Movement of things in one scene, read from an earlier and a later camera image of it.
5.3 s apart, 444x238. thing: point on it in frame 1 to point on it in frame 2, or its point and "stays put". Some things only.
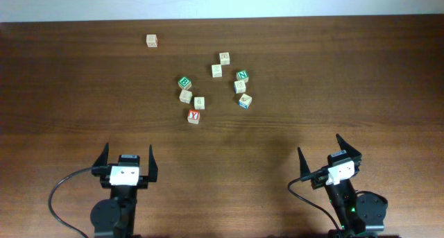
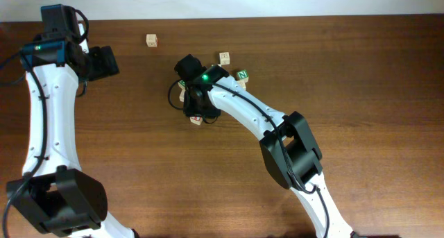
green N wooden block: (242, 75) stays put
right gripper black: (354, 154) to (189, 111)
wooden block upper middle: (224, 58) stays put
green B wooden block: (184, 83) stays put
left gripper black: (98, 167) to (107, 64)
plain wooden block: (185, 96) stays put
